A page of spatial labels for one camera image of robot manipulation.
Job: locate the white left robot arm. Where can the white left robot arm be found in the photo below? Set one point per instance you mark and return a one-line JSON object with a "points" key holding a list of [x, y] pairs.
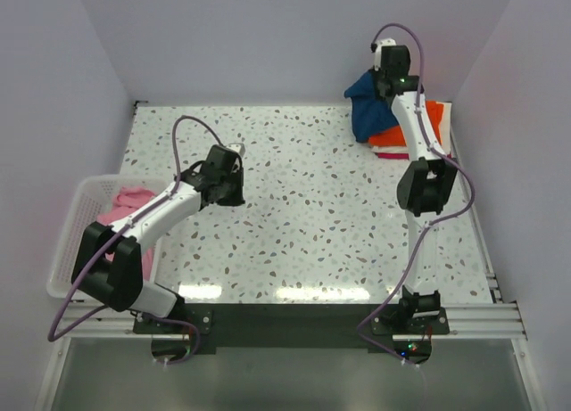
{"points": [[108, 266]]}

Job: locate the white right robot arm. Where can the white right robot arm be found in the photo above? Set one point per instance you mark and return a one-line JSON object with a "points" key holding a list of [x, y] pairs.
{"points": [[425, 187]]}

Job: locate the folded magenta t-shirt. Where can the folded magenta t-shirt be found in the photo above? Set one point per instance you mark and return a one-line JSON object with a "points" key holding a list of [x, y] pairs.
{"points": [[405, 156]]}

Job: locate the white plastic laundry basket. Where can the white plastic laundry basket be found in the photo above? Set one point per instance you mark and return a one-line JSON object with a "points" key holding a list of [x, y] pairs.
{"points": [[93, 197]]}

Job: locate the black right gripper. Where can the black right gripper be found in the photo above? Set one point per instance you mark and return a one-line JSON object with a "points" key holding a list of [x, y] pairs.
{"points": [[376, 74]]}

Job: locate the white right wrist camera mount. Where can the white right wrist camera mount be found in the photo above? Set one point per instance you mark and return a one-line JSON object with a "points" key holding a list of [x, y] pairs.
{"points": [[377, 48]]}

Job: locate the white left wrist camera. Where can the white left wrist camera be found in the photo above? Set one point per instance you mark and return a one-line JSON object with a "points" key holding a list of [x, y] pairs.
{"points": [[240, 150]]}

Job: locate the aluminium frame rail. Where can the aluminium frame rail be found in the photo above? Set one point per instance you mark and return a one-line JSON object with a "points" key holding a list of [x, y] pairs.
{"points": [[466, 322]]}

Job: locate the folded white t-shirt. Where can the folded white t-shirt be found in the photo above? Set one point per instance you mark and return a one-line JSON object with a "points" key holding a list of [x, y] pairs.
{"points": [[392, 149]]}

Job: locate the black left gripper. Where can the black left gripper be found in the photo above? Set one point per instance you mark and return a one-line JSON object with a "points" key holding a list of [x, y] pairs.
{"points": [[236, 199]]}

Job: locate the folded orange t-shirt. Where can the folded orange t-shirt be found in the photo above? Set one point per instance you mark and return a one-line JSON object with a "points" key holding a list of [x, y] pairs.
{"points": [[438, 113]]}

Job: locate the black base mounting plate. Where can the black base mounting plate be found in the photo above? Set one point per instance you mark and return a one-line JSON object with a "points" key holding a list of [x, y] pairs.
{"points": [[404, 329]]}

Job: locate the pink t-shirt in basket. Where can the pink t-shirt in basket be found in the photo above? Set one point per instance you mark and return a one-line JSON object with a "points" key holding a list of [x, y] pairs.
{"points": [[124, 203]]}

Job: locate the navy blue printed t-shirt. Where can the navy blue printed t-shirt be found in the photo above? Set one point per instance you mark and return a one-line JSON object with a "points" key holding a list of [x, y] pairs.
{"points": [[370, 116]]}

